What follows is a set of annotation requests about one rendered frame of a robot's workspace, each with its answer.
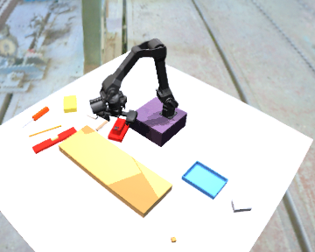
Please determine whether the red flat bar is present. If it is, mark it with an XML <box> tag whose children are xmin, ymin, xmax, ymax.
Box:
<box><xmin>32</xmin><ymin>127</ymin><xmax>77</xmax><ymax>154</ymax></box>

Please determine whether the red rectangular block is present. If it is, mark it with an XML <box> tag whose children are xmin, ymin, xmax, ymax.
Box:
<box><xmin>108</xmin><ymin>118</ymin><xmax>130</xmax><ymax>143</ymax></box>

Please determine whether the blue open tray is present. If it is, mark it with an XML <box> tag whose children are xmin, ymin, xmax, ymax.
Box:
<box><xmin>182</xmin><ymin>161</ymin><xmax>228</xmax><ymax>200</ymax></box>

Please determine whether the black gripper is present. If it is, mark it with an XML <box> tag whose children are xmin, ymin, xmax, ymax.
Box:
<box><xmin>96</xmin><ymin>105</ymin><xmax>138</xmax><ymax>126</ymax></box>

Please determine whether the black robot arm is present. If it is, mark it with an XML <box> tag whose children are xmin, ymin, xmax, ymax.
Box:
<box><xmin>89</xmin><ymin>38</ymin><xmax>179</xmax><ymax>119</ymax></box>

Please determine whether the small white rectangular block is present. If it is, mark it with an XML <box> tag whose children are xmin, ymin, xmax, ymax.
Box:
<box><xmin>230</xmin><ymin>198</ymin><xmax>252</xmax><ymax>213</ymax></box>

